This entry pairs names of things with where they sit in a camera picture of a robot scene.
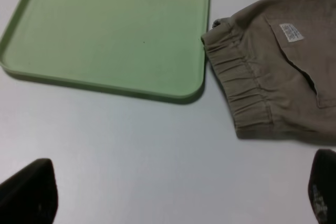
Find green plastic tray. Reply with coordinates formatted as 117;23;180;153
1;0;209;100

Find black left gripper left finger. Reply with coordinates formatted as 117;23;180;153
1;158;58;223

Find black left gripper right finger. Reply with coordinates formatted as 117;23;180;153
308;149;335;224

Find khaki shorts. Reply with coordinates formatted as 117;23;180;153
201;0;335;144

